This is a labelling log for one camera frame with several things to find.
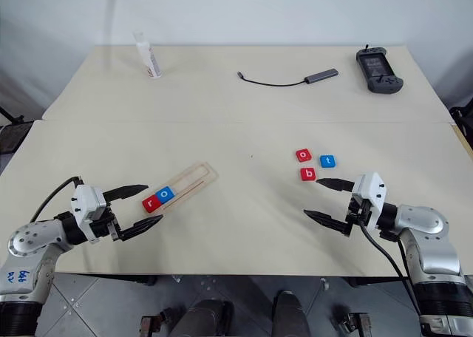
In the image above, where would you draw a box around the black stand beside table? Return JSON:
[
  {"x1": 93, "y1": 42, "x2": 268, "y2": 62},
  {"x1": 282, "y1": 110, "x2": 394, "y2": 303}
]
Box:
[{"x1": 0, "y1": 106, "x2": 30, "y2": 154}]

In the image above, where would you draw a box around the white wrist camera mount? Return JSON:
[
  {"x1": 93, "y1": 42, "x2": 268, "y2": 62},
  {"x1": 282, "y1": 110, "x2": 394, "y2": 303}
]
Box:
[
  {"x1": 72, "y1": 184, "x2": 109, "y2": 242},
  {"x1": 350, "y1": 171, "x2": 389, "y2": 229}
]

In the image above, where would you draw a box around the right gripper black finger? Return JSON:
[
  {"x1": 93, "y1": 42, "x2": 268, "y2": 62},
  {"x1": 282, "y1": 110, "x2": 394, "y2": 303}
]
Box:
[
  {"x1": 302, "y1": 208, "x2": 351, "y2": 238},
  {"x1": 316, "y1": 177, "x2": 356, "y2": 193}
]

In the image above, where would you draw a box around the red letter tile r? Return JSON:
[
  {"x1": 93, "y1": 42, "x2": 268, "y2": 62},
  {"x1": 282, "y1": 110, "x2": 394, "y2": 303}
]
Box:
[{"x1": 141, "y1": 195, "x2": 163, "y2": 214}]

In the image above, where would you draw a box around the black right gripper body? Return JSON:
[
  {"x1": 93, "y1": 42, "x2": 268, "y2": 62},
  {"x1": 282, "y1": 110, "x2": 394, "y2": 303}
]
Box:
[{"x1": 343, "y1": 196, "x2": 374, "y2": 238}]

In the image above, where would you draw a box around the blue letter tile o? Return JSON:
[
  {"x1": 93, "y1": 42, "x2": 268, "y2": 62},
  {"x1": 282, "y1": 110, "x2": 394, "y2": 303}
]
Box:
[{"x1": 154, "y1": 185, "x2": 176, "y2": 204}]

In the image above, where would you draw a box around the black equipment beside table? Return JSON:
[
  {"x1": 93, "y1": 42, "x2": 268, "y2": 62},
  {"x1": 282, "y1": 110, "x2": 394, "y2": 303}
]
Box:
[{"x1": 448, "y1": 106, "x2": 473, "y2": 150}]

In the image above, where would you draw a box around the grey usb hub with cable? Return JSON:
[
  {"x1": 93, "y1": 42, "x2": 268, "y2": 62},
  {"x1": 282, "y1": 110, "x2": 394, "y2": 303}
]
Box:
[{"x1": 236, "y1": 68, "x2": 340, "y2": 88}]

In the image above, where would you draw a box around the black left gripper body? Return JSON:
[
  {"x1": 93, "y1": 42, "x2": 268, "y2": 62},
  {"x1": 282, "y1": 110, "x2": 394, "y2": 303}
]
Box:
[{"x1": 88, "y1": 200, "x2": 125, "y2": 244}]

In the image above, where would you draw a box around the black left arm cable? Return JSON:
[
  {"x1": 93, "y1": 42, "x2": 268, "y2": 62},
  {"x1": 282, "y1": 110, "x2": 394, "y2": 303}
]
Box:
[{"x1": 29, "y1": 175, "x2": 83, "y2": 224}]

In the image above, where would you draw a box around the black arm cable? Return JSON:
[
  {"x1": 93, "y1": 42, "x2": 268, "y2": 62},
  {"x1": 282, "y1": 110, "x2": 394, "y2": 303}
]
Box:
[
  {"x1": 357, "y1": 218, "x2": 424, "y2": 316},
  {"x1": 29, "y1": 175, "x2": 83, "y2": 224}
]

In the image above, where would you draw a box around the red letter tile b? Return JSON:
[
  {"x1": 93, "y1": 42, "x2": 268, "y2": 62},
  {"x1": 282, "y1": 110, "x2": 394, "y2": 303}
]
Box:
[{"x1": 299, "y1": 166, "x2": 319, "y2": 183}]

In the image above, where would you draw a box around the white plastic tube bottle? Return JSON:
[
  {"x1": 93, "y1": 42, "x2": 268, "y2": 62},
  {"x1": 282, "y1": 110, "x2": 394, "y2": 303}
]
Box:
[{"x1": 132, "y1": 30, "x2": 164, "y2": 81}]

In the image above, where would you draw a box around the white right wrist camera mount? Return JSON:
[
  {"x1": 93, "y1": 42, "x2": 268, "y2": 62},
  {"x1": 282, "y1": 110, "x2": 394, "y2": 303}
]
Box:
[{"x1": 350, "y1": 171, "x2": 389, "y2": 229}]

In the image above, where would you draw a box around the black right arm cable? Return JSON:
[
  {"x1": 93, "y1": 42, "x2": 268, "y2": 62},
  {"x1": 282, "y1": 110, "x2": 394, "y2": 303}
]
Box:
[{"x1": 357, "y1": 218, "x2": 424, "y2": 316}]

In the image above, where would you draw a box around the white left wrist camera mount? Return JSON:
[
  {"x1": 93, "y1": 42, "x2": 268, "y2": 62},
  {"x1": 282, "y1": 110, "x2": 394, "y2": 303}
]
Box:
[{"x1": 72, "y1": 184, "x2": 109, "y2": 242}]

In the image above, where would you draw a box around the black handheld remote controller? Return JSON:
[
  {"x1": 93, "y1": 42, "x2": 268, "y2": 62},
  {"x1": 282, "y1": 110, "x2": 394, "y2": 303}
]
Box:
[{"x1": 355, "y1": 44, "x2": 404, "y2": 95}]

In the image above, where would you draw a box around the dark rounded shape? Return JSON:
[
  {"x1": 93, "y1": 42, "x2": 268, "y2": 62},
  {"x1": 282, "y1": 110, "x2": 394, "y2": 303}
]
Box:
[
  {"x1": 169, "y1": 299, "x2": 236, "y2": 337},
  {"x1": 272, "y1": 290, "x2": 308, "y2": 337}
]

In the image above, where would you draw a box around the wooden letter tray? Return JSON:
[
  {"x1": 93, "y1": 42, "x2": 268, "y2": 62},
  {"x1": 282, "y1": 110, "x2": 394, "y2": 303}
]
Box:
[{"x1": 149, "y1": 161, "x2": 220, "y2": 217}]

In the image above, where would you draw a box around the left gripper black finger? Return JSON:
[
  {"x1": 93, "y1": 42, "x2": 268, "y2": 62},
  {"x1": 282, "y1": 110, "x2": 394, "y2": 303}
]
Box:
[
  {"x1": 117, "y1": 215, "x2": 164, "y2": 242},
  {"x1": 102, "y1": 183, "x2": 149, "y2": 202}
]

